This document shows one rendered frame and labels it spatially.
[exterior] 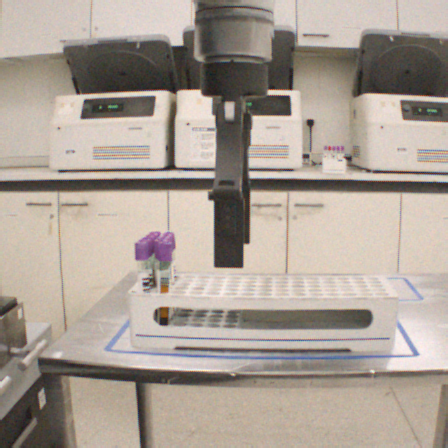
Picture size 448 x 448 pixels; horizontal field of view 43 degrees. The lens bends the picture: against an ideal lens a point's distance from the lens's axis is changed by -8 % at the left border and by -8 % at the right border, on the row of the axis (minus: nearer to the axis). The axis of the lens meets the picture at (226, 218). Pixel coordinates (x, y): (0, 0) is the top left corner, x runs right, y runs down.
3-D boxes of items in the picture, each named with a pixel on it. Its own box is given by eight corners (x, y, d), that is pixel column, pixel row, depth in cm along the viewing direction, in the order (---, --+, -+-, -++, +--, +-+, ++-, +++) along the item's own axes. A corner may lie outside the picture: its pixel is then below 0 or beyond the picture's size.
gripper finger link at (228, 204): (236, 181, 60) (234, 184, 57) (236, 232, 61) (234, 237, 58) (221, 181, 60) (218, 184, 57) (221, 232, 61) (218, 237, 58)
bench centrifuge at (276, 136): (173, 171, 260) (174, 17, 251) (188, 164, 322) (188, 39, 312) (303, 172, 258) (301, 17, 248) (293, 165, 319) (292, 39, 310)
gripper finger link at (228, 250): (244, 198, 61) (244, 198, 60) (243, 267, 62) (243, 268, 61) (214, 197, 61) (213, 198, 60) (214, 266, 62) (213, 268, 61)
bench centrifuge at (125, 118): (46, 173, 264) (48, 36, 255) (86, 166, 325) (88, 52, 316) (164, 171, 259) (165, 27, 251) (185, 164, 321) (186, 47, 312)
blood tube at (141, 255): (138, 340, 66) (130, 242, 65) (146, 337, 67) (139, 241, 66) (150, 342, 65) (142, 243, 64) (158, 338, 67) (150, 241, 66)
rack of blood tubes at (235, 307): (129, 346, 65) (126, 293, 64) (147, 320, 75) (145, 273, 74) (395, 350, 63) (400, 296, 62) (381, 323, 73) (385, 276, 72)
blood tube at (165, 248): (171, 342, 66) (174, 243, 65) (157, 342, 65) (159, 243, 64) (168, 338, 67) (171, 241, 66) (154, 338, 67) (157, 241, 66)
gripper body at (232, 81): (267, 58, 61) (267, 145, 62) (268, 67, 69) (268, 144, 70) (195, 59, 61) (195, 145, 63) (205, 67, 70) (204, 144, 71)
